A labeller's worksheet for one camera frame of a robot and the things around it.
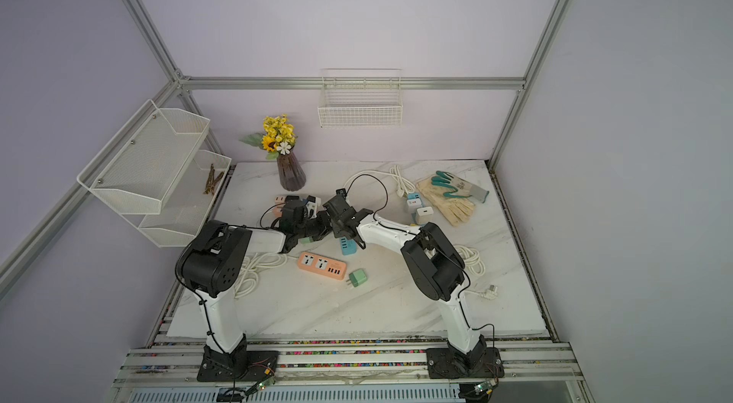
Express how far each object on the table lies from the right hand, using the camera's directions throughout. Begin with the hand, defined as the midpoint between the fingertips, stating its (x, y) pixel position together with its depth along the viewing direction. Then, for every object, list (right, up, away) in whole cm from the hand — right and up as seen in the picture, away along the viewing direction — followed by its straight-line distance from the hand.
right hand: (348, 224), depth 97 cm
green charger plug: (+4, -16, -9) cm, 19 cm away
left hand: (-2, +1, 0) cm, 2 cm away
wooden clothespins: (-47, +15, 0) cm, 50 cm away
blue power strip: (+1, -7, -4) cm, 8 cm away
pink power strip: (-21, +6, -10) cm, 24 cm away
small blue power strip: (+25, +10, +10) cm, 28 cm away
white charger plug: (+26, +3, -1) cm, 26 cm away
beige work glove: (+41, +4, +8) cm, 42 cm away
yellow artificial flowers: (-23, +29, -4) cm, 38 cm away
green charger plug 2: (-14, -5, -3) cm, 15 cm away
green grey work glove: (+45, +13, +14) cm, 49 cm away
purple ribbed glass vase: (-23, +17, +10) cm, 30 cm away
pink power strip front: (-8, -12, -7) cm, 16 cm away
